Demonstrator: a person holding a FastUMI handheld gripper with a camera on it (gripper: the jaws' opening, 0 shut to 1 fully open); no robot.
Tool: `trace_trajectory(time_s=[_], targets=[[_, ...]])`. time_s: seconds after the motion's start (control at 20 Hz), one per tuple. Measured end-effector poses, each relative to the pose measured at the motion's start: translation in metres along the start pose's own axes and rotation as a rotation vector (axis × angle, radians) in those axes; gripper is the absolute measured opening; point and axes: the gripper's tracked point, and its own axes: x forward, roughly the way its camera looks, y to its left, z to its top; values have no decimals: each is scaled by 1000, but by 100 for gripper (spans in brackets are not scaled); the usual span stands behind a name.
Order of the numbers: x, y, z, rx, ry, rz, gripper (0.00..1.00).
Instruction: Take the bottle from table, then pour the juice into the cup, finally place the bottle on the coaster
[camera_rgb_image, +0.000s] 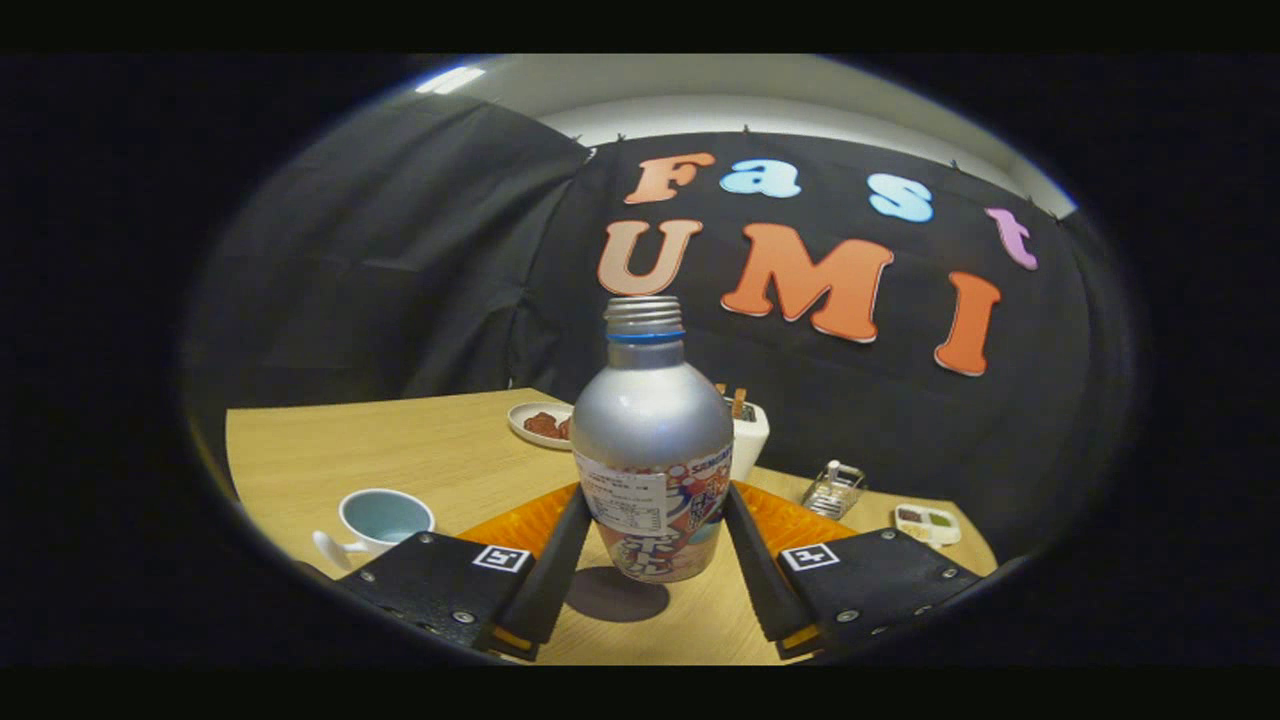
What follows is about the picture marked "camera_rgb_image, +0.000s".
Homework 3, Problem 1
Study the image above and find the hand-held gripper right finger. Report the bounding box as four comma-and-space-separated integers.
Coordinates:
722, 480, 986, 661

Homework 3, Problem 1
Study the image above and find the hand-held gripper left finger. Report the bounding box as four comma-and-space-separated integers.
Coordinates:
340, 482, 593, 663

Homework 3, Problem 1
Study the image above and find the dark brown round coaster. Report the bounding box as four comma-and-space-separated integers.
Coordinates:
563, 566, 671, 623

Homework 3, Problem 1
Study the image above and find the silver juice bottle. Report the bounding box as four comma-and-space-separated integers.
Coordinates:
570, 296, 736, 584

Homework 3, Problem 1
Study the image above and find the white cup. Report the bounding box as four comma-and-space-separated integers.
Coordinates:
312, 488, 437, 573

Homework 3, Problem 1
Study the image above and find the white toaster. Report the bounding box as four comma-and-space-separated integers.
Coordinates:
715, 385, 771, 483

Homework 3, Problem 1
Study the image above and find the white plate with red food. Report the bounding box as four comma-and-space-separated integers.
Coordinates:
507, 401, 576, 451

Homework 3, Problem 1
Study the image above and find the wooden table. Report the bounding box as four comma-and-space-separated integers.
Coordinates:
225, 388, 999, 666

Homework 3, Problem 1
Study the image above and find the white divided dish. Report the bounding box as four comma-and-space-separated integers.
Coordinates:
893, 503, 963, 547

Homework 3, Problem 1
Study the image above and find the small ceiling light panel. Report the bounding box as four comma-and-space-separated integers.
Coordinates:
415, 66, 486, 96

